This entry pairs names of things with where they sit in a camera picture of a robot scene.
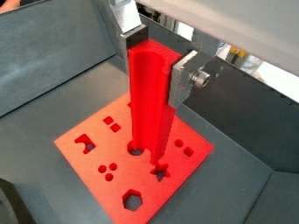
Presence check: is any black curved holder block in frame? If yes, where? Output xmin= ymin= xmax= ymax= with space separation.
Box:
xmin=0 ymin=178 xmax=36 ymax=224

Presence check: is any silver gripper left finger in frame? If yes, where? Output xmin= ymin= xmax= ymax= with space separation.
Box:
xmin=107 ymin=0 xmax=150 ymax=64

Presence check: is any red arch peg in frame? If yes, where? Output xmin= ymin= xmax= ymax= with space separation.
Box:
xmin=128 ymin=39 xmax=182 ymax=165

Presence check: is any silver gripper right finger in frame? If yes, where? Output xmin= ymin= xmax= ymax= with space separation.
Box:
xmin=168 ymin=30 xmax=222 ymax=109

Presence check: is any red shape sorter board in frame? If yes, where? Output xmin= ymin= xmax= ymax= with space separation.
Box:
xmin=55 ymin=94 xmax=212 ymax=224

